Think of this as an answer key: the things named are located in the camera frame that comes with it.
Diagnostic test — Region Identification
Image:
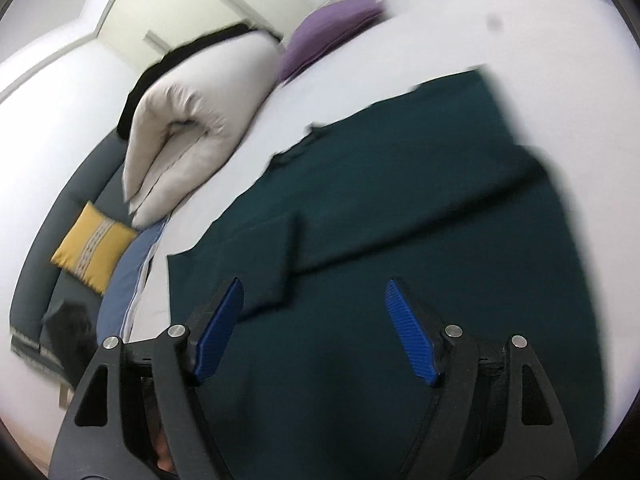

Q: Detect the white bed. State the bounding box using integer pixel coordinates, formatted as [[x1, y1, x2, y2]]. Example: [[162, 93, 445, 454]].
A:
[[120, 0, 640, 461]]

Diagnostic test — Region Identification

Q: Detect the blue pillow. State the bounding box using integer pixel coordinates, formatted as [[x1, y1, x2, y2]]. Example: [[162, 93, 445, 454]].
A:
[[96, 220, 168, 343]]

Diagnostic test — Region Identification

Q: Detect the dark green sweater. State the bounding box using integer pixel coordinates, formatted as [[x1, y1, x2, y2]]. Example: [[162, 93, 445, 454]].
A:
[[165, 64, 608, 480]]

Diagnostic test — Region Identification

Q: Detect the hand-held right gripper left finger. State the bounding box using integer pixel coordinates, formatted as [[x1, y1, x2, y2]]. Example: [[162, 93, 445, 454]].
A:
[[50, 277, 246, 480]]

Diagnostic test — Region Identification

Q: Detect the yellow cushion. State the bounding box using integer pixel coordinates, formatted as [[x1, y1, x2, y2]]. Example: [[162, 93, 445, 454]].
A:
[[50, 201, 138, 295]]

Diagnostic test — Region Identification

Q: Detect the grey sofa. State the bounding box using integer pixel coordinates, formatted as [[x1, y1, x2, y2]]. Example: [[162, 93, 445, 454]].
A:
[[9, 135, 146, 376]]

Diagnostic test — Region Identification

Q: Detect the beige folded duvet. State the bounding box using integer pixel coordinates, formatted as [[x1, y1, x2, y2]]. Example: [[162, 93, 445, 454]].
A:
[[121, 30, 281, 228]]

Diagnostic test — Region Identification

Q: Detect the black cloth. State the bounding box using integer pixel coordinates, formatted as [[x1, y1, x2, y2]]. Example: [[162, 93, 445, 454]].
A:
[[116, 22, 251, 141]]

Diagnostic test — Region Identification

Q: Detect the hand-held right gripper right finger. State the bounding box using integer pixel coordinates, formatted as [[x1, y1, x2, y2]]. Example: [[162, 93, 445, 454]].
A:
[[384, 279, 581, 480]]

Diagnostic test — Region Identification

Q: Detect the dark furry item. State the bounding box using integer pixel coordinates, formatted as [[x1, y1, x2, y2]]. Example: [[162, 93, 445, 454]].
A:
[[42, 300, 101, 376]]

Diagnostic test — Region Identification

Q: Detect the purple pillow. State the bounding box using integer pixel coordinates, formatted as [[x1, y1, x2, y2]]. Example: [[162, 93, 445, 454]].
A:
[[276, 0, 386, 85]]

